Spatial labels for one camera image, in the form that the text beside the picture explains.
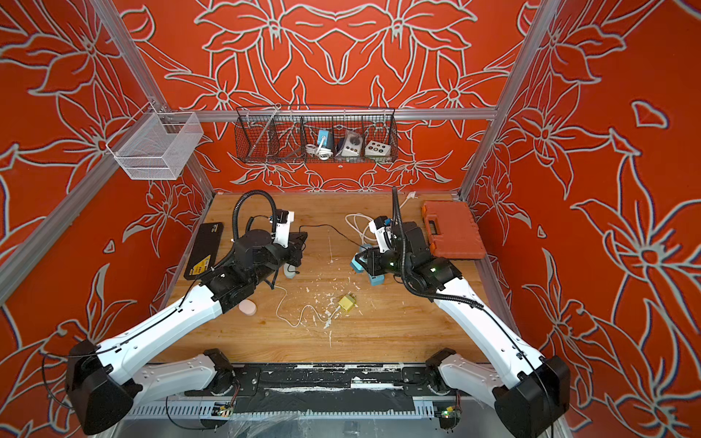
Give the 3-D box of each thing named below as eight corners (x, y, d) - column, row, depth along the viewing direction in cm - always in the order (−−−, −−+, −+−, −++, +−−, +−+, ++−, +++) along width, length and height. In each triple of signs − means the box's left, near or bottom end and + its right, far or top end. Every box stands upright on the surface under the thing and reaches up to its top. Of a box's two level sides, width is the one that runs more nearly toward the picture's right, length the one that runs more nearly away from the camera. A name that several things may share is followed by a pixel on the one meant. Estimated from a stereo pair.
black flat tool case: (190, 284, 97) (182, 277, 93) (206, 231, 113) (200, 223, 108) (213, 282, 98) (206, 274, 93) (225, 230, 114) (220, 221, 109)
